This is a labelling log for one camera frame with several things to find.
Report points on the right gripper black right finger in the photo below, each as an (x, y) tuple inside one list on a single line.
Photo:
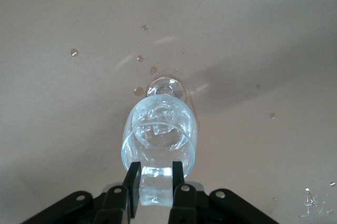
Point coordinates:
[(184, 208)]

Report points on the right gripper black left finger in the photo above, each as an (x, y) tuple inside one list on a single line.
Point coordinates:
[(113, 208)]

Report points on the clear ice cube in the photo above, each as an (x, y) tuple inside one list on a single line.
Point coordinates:
[(155, 189), (163, 129)]

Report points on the clear stemmed wine glass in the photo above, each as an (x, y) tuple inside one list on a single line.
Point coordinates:
[(158, 108)]

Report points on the brown table cover sheet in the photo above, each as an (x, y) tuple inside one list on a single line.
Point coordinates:
[(52, 76)]

